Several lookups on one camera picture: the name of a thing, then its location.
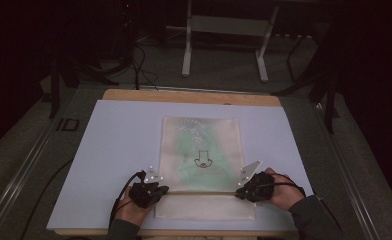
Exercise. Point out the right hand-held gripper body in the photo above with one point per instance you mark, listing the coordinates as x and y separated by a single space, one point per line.
259 188

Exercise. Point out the black tripod stand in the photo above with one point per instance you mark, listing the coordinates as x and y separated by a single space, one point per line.
329 93

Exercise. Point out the green cloth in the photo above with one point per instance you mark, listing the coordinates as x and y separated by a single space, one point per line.
214 166

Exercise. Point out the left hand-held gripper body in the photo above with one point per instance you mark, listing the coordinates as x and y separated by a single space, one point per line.
144 193

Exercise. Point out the metal floor rail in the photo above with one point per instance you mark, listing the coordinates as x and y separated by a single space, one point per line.
347 173
14 186

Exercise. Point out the black rectangular floor bracket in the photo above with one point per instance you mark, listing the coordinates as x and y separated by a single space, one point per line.
67 124

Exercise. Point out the person's right hand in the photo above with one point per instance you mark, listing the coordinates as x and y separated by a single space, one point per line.
285 195

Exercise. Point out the white table mat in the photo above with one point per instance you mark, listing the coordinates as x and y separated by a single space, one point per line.
117 133

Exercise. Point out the person's left hand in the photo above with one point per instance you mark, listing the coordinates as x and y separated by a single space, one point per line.
134 211

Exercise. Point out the beige mesh zipper bag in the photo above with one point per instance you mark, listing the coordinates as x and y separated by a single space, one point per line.
204 208

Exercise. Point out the white metal stand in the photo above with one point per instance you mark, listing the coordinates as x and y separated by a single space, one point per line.
229 26

